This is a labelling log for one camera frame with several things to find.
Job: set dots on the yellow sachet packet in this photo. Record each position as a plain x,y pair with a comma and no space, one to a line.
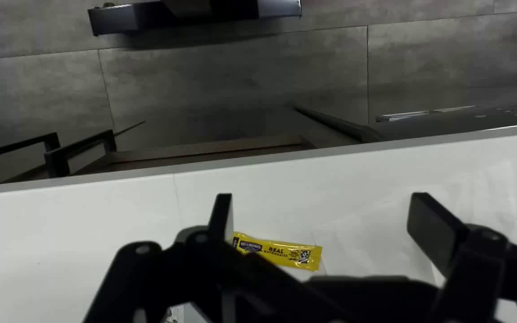
278,251

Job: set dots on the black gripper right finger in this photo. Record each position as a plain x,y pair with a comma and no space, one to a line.
444,233

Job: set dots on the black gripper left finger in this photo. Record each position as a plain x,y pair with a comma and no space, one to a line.
210,271

